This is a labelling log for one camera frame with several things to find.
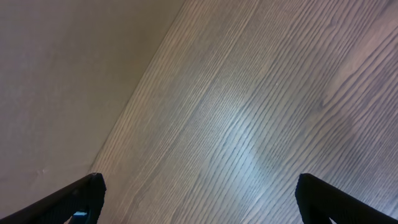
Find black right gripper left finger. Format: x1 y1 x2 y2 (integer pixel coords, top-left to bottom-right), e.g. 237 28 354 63
1 172 106 224

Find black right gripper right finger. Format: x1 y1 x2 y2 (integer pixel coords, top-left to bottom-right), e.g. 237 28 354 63
295 173 397 224

